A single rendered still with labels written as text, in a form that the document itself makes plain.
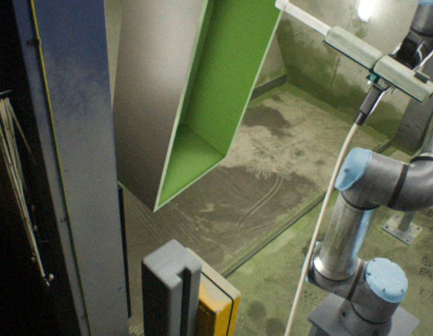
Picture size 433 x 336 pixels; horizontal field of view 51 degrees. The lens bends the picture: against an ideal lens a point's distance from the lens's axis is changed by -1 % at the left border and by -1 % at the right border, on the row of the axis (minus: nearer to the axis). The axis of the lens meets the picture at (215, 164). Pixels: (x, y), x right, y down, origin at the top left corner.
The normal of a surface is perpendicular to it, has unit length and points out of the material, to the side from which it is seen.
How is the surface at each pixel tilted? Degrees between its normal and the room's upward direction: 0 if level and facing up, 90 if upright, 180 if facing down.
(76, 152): 90
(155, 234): 0
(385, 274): 5
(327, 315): 0
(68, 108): 90
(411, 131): 90
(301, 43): 90
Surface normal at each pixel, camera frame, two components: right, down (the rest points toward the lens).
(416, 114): -0.70, 0.41
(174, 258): 0.08, -0.76
